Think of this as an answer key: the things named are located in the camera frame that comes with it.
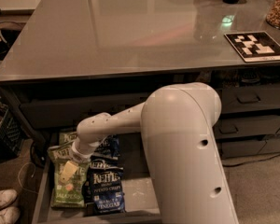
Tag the back green chip bag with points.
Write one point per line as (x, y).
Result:
(67, 137)

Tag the grey bottom right drawer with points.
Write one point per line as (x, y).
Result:
(241, 148)

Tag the middle blue chip bag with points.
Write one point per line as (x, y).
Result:
(98, 164)

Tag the black plastic crate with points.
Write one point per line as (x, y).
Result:
(11, 136)

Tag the grey cabinet frame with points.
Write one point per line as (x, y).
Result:
(21, 92)

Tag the front blue vinegar chip bag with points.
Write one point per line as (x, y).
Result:
(115, 205)

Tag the green jalapeno chip bag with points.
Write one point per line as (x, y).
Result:
(68, 193)

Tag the black white fiducial marker tile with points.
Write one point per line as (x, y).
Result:
(254, 47)

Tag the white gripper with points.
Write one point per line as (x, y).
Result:
(78, 153)

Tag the grey middle right drawer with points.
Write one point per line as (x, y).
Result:
(244, 127)

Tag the upper white shoe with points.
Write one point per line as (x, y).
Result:
(7, 197)

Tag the grey top left drawer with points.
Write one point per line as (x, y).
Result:
(69, 112)

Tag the back blue chip bag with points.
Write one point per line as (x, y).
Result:
(108, 149)

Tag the lower white shoe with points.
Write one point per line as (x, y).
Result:
(10, 215)

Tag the open grey middle drawer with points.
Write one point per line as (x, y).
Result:
(141, 206)

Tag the grey top right drawer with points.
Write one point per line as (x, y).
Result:
(250, 98)

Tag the white shoe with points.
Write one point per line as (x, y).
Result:
(7, 197)
(10, 215)

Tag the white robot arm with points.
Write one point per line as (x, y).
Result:
(176, 126)

